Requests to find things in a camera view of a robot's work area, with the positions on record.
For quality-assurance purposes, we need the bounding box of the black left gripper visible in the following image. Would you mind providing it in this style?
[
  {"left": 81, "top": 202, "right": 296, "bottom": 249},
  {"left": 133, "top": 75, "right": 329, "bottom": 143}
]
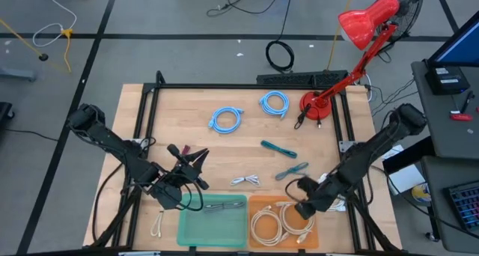
[{"left": 167, "top": 143, "right": 210, "bottom": 192}]

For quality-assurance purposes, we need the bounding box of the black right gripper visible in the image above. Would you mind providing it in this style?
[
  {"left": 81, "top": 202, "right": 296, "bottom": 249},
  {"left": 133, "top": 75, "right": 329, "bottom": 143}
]
[{"left": 294, "top": 177, "right": 338, "bottom": 222}]

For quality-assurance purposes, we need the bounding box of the teal braided USB cable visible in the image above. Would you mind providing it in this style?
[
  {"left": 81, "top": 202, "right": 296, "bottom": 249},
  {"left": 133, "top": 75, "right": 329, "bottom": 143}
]
[
  {"left": 275, "top": 162, "right": 311, "bottom": 181},
  {"left": 260, "top": 139, "right": 298, "bottom": 159}
]

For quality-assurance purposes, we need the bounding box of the light blue ethernet cable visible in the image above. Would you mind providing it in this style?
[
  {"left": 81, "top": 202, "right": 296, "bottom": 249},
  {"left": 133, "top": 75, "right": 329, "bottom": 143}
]
[
  {"left": 259, "top": 91, "right": 291, "bottom": 119},
  {"left": 207, "top": 106, "right": 245, "bottom": 135}
]

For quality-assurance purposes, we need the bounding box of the small white USB cable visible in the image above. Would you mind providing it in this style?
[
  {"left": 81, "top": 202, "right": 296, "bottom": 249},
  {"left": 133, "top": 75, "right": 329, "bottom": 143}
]
[{"left": 230, "top": 174, "right": 262, "bottom": 187}]

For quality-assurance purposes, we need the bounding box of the grey braided USB cable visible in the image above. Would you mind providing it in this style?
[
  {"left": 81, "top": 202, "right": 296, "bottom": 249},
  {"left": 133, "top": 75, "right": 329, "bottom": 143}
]
[{"left": 203, "top": 199, "right": 245, "bottom": 214}]

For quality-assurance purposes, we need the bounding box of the cream USB cable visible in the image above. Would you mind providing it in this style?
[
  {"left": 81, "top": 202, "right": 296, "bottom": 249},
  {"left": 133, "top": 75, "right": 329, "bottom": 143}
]
[{"left": 150, "top": 210, "right": 165, "bottom": 238}]

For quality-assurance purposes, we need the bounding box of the beige ethernet cable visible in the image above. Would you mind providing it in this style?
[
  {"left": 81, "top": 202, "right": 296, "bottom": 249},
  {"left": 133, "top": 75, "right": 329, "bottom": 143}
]
[{"left": 249, "top": 206, "right": 284, "bottom": 247}]

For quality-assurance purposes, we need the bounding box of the orange translucent plastic tray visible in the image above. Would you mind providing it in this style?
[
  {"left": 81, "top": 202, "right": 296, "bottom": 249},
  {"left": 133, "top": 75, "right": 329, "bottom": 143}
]
[{"left": 248, "top": 195, "right": 320, "bottom": 249}]

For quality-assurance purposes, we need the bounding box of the green translucent plastic tray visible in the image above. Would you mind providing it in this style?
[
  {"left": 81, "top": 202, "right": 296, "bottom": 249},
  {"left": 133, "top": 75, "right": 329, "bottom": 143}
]
[{"left": 176, "top": 194, "right": 248, "bottom": 249}]

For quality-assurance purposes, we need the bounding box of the white paper sheet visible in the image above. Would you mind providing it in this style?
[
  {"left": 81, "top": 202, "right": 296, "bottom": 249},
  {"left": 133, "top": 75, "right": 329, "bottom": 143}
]
[{"left": 387, "top": 164, "right": 427, "bottom": 195}]

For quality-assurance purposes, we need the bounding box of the round yellow blue object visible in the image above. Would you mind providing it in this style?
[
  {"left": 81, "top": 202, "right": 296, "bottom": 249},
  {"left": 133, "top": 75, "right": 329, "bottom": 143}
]
[{"left": 411, "top": 183, "right": 432, "bottom": 207}]

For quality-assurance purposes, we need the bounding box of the dark grey desk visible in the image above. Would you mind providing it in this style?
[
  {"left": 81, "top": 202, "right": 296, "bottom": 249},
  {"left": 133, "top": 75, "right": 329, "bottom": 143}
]
[{"left": 421, "top": 154, "right": 479, "bottom": 253}]

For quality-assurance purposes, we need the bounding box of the backlit keyboard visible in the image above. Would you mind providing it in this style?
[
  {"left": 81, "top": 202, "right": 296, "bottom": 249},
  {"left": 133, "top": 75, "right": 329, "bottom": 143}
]
[{"left": 443, "top": 180, "right": 479, "bottom": 237}]

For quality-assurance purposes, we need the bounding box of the small red desk item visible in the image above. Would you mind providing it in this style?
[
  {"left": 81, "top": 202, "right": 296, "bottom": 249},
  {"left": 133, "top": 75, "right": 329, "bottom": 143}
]
[{"left": 450, "top": 112, "right": 475, "bottom": 122}]

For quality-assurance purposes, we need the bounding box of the black box device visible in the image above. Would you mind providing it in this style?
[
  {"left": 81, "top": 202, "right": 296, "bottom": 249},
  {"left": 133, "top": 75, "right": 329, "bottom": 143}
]
[{"left": 425, "top": 65, "right": 471, "bottom": 96}]

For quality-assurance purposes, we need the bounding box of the black pen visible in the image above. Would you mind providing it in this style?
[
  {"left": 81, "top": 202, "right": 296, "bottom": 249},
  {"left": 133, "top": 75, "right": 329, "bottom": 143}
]
[{"left": 460, "top": 90, "right": 475, "bottom": 114}]

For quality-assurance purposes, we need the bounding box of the red desk lamp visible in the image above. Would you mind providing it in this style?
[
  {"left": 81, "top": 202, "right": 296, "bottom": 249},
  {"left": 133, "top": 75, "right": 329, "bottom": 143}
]
[{"left": 299, "top": 0, "right": 400, "bottom": 121}]

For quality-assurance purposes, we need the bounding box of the grey stand foot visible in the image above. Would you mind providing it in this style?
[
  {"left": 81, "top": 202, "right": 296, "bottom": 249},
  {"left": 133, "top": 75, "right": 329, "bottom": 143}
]
[{"left": 0, "top": 67, "right": 37, "bottom": 82}]

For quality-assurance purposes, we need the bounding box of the computer monitor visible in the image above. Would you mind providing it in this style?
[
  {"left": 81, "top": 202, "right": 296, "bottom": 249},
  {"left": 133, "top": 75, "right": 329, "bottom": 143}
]
[{"left": 426, "top": 10, "right": 479, "bottom": 68}]

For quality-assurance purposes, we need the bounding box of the black floor fan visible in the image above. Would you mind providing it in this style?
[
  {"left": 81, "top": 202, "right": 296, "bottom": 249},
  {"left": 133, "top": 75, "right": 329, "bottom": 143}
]
[{"left": 381, "top": 0, "right": 426, "bottom": 43}]

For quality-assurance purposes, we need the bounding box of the black metal rig frame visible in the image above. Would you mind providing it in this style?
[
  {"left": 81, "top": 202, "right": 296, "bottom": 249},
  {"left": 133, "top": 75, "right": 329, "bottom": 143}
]
[{"left": 84, "top": 70, "right": 403, "bottom": 256}]

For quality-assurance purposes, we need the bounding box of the black lamp cord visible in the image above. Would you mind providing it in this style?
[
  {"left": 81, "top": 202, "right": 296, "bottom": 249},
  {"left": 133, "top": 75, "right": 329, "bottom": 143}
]
[{"left": 293, "top": 104, "right": 323, "bottom": 130}]

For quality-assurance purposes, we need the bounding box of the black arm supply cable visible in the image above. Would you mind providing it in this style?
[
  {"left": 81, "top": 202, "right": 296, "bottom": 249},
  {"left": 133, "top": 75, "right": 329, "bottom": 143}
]
[{"left": 91, "top": 160, "right": 128, "bottom": 246}]

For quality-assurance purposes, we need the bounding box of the black coiled floor cable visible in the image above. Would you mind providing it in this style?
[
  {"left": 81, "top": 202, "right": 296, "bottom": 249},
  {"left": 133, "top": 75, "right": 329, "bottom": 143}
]
[{"left": 264, "top": 0, "right": 296, "bottom": 73}]

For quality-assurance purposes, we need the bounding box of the yellow floor cable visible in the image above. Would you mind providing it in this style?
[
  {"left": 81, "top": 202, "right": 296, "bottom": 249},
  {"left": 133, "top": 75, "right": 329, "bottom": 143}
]
[
  {"left": 327, "top": 0, "right": 356, "bottom": 70},
  {"left": 0, "top": 18, "right": 74, "bottom": 73}
]

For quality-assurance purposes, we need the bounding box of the white floor cable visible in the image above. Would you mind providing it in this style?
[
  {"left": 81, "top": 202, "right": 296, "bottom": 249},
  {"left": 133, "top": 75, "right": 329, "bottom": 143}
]
[{"left": 32, "top": 0, "right": 78, "bottom": 48}]

